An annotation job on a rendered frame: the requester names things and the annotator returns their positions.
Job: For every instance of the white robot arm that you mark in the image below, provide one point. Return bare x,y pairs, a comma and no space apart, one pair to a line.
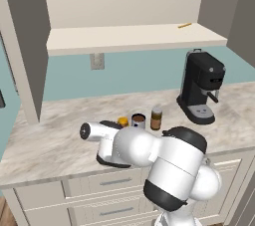
172,167

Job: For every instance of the yellow honey bottle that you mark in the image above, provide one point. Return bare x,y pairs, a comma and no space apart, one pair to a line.
123,121

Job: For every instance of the white mug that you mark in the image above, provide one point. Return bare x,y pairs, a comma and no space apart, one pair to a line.
138,120

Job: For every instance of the brown cinnamon jar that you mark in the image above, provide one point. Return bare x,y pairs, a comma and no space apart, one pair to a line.
156,118

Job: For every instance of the beige base cabinet door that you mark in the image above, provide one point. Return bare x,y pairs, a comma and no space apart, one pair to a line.
229,180

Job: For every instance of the black coffee machine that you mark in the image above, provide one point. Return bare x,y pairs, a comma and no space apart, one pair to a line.
200,74

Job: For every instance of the yellow stick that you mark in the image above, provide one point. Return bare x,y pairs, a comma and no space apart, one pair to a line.
184,25

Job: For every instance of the beige drawer front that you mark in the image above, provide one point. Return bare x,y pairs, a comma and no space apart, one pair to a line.
38,195
48,216
86,211
86,183

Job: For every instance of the beige wall outlet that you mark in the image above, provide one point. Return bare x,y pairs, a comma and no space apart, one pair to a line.
97,61

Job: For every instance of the beige open wall cabinet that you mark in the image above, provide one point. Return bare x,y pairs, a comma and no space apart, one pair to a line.
132,37

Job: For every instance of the black wall fixture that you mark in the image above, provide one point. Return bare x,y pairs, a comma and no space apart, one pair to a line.
1,99

